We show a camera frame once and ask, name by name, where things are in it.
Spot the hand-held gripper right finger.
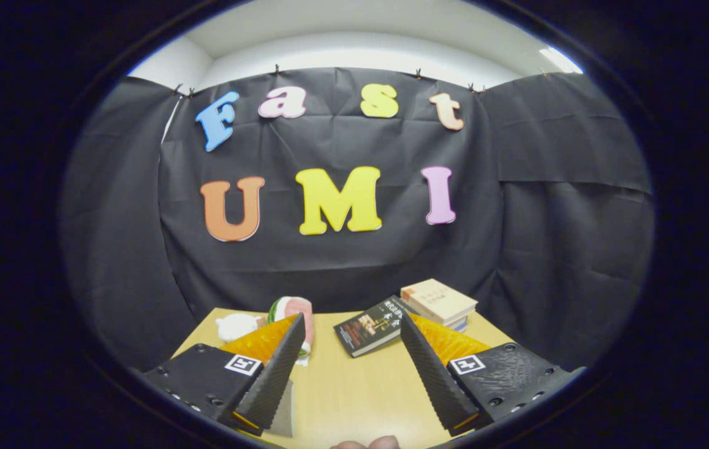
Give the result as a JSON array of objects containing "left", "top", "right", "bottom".
[{"left": 400, "top": 314, "right": 586, "bottom": 437}]

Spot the beige cover book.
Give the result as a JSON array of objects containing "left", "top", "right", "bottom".
[{"left": 400, "top": 278, "right": 478, "bottom": 326}]

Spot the white plush toy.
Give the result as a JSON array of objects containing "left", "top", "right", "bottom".
[{"left": 215, "top": 313, "right": 266, "bottom": 343}]

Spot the grey cardboard storage box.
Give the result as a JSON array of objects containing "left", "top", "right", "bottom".
[{"left": 267, "top": 380, "right": 296, "bottom": 438}]

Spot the black cover book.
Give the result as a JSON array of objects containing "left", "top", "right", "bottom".
[{"left": 333, "top": 296, "right": 420, "bottom": 359}]

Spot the watermelon slice plush toy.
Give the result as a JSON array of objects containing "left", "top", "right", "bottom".
[{"left": 267, "top": 296, "right": 315, "bottom": 367}]

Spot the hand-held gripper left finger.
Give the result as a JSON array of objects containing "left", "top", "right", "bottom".
[{"left": 142, "top": 313, "right": 306, "bottom": 437}]

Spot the small ceiling light panel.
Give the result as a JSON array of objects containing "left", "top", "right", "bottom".
[{"left": 539, "top": 45, "right": 584, "bottom": 74}]

